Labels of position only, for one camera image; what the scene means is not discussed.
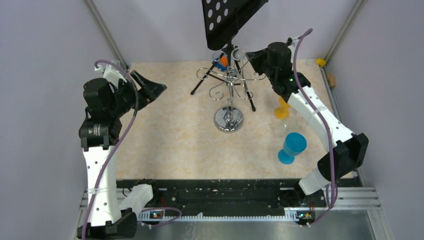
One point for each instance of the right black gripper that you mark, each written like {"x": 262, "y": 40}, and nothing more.
{"x": 254, "y": 58}

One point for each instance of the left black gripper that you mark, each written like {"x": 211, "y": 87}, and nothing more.
{"x": 149, "y": 91}

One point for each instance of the yellow plastic wine glass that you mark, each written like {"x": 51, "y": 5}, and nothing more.
{"x": 282, "y": 111}

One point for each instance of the blue plastic wine glass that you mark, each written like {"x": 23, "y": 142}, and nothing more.
{"x": 294, "y": 144}

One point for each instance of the clear wine glass back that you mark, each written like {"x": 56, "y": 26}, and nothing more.
{"x": 239, "y": 54}

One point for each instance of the clear wine glass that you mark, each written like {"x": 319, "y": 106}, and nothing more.
{"x": 239, "y": 54}
{"x": 288, "y": 125}

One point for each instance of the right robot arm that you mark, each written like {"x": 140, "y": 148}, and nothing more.
{"x": 345, "y": 149}

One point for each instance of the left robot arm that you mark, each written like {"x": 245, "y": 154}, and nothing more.
{"x": 100, "y": 135}

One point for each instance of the chrome wine glass rack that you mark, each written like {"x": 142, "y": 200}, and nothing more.
{"x": 229, "y": 119}

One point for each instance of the blue orange toy car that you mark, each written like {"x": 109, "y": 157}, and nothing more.
{"x": 221, "y": 63}

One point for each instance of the black music stand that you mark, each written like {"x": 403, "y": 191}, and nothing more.
{"x": 223, "y": 19}

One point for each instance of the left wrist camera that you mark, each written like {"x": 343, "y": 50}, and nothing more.
{"x": 112, "y": 72}

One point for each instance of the black front rail base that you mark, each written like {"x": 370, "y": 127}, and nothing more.
{"x": 227, "y": 200}

